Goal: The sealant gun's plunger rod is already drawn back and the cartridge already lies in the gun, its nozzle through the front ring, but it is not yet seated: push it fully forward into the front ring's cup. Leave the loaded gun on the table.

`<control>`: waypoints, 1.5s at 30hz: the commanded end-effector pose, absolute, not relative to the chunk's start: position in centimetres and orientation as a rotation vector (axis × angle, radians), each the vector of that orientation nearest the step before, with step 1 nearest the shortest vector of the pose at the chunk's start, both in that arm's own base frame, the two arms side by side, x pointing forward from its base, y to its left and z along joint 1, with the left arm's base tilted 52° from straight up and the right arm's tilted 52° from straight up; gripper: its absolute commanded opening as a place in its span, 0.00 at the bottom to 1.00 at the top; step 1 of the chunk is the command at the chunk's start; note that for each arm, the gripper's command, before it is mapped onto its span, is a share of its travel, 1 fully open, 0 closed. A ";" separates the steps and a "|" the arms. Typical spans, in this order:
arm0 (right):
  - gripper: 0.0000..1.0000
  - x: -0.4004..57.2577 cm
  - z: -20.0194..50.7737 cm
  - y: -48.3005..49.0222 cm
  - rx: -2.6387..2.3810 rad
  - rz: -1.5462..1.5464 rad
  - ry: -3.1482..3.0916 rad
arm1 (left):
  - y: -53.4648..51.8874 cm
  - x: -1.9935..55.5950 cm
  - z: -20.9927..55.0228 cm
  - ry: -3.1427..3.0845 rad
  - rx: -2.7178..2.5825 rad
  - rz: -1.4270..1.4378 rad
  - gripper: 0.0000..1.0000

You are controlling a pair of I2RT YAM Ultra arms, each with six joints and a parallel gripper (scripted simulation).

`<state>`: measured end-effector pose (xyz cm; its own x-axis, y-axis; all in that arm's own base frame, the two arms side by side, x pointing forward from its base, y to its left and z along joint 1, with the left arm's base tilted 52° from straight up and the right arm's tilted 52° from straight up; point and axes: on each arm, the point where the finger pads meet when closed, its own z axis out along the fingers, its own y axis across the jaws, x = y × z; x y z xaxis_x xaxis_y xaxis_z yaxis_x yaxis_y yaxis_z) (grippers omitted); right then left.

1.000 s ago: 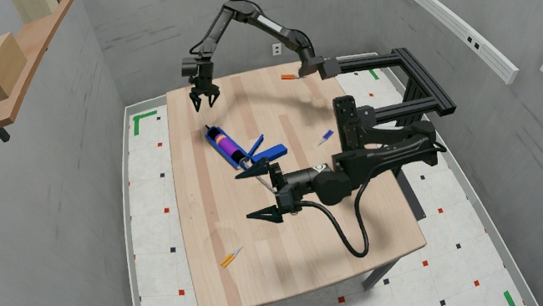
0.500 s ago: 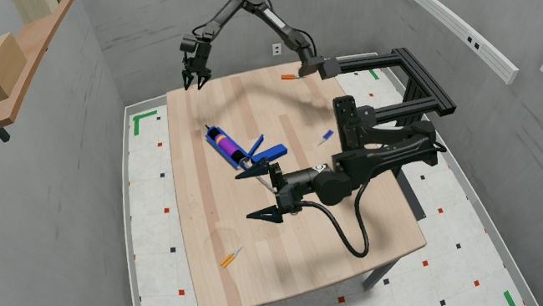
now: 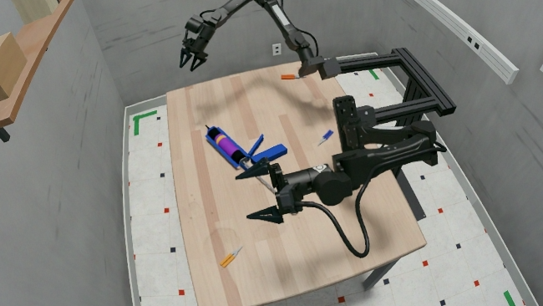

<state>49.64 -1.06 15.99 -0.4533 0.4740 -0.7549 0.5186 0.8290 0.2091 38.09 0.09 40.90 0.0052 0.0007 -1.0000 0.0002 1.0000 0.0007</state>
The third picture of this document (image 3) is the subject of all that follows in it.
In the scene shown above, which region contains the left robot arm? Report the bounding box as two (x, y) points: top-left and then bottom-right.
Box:
(280, 97), (438, 214)

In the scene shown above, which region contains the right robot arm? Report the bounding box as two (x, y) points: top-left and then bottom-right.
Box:
(185, 0), (322, 67)

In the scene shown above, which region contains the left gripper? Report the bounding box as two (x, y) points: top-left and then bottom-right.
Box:
(235, 156), (312, 224)

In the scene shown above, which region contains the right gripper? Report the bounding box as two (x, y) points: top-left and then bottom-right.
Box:
(180, 36), (210, 72)

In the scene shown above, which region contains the black and purple cylinder with yellow stripe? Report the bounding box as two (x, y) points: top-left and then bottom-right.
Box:
(208, 127), (246, 165)

